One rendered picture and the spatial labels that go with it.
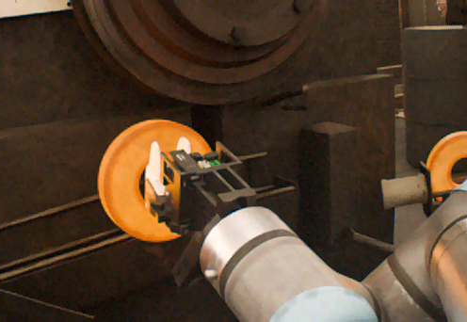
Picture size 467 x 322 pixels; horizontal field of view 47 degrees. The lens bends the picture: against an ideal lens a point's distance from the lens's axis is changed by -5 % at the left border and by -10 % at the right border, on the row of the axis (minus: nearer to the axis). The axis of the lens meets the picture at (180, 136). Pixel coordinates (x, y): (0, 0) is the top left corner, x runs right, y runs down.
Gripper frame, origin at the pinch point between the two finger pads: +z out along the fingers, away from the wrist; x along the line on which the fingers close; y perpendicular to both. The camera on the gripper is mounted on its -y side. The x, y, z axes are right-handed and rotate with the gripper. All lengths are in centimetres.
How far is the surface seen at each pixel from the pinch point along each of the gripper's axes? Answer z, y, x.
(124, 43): 19.4, 10.1, -2.4
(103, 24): 20.3, 13.1, 0.7
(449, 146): 1, -9, -60
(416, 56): 167, -61, -240
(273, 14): 12.4, 15.0, -23.6
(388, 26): 598, -189, -663
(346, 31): 34, 4, -58
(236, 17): 13.0, 14.7, -17.5
